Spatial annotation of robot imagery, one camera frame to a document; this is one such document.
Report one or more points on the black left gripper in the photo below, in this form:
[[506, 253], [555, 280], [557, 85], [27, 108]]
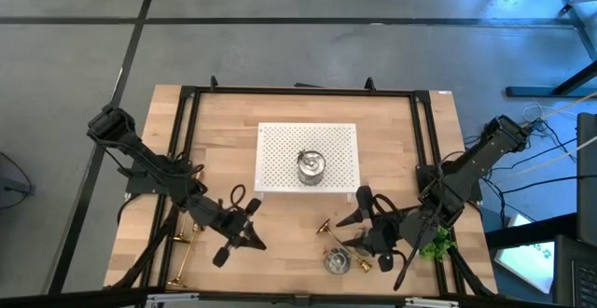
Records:
[[231, 226]]

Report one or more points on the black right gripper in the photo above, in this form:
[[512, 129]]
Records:
[[389, 233]]

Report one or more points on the short gold candlestick holder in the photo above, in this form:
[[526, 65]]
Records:
[[183, 263], [325, 227]]

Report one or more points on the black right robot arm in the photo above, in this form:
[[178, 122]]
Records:
[[471, 163]]

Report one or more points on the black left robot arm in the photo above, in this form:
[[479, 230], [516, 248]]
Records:
[[140, 154]]

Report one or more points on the green plant in white pot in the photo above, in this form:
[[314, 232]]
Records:
[[438, 249]]

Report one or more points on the white perforated shelf riser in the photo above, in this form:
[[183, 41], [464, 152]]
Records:
[[280, 158]]

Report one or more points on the white sheet with green print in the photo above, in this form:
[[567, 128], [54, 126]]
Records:
[[527, 261]]

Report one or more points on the black desk bar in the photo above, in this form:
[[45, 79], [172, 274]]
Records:
[[531, 231]]

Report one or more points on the black laptop keyboard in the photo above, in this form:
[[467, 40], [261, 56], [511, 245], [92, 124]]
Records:
[[578, 275]]

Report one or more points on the black desk foot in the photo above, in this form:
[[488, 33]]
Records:
[[536, 91]]

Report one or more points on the black computer monitor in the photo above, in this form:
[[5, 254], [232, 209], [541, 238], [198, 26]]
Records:
[[587, 182]]

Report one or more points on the silver frame bracket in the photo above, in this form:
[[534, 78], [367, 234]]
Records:
[[431, 303], [172, 297]]

